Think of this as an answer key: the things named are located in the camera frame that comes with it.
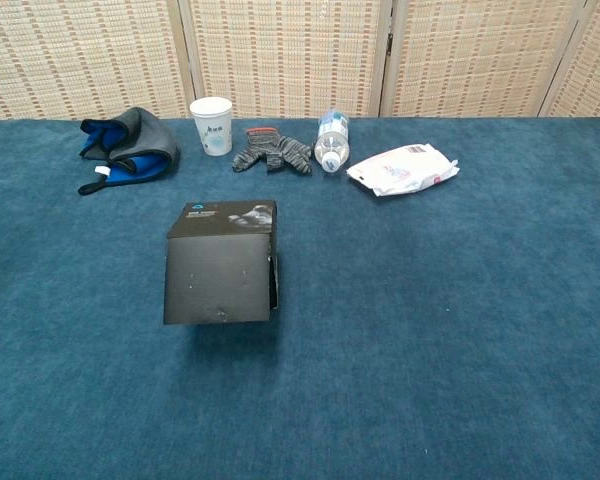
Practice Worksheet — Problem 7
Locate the black foldable cardboard box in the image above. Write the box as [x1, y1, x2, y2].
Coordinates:
[162, 199, 281, 326]

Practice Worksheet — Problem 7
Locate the striped knit glove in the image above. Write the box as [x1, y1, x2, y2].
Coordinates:
[231, 127, 314, 176]

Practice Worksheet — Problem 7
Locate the beige woven screen panel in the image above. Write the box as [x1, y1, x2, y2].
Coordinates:
[379, 0, 594, 119]
[539, 0, 600, 119]
[177, 0, 396, 120]
[0, 0, 204, 124]

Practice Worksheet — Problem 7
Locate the white plastic package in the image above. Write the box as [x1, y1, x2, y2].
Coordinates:
[346, 143, 461, 197]

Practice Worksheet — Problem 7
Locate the grey and blue cloth bag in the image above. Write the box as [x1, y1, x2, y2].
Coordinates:
[77, 106, 182, 196]

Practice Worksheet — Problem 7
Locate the clear plastic water bottle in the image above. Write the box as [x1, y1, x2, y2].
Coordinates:
[313, 107, 351, 174]

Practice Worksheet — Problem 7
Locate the blue carpeted table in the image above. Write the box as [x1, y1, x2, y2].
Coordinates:
[0, 117, 600, 480]

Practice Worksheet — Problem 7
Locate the white paper cup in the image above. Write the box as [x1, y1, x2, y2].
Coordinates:
[189, 96, 234, 157]

